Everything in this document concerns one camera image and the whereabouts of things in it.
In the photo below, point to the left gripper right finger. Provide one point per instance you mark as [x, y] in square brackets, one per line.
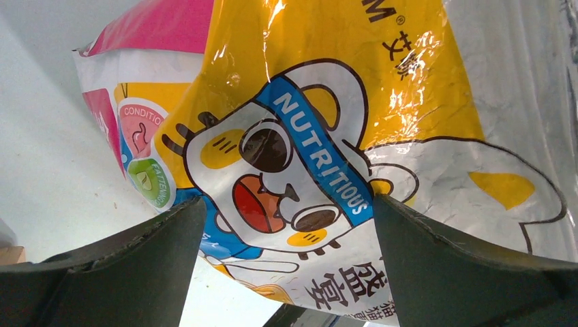
[441, 276]

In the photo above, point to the cat food bag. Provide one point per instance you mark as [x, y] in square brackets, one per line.
[287, 118]

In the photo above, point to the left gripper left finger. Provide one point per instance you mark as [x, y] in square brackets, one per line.
[137, 277]

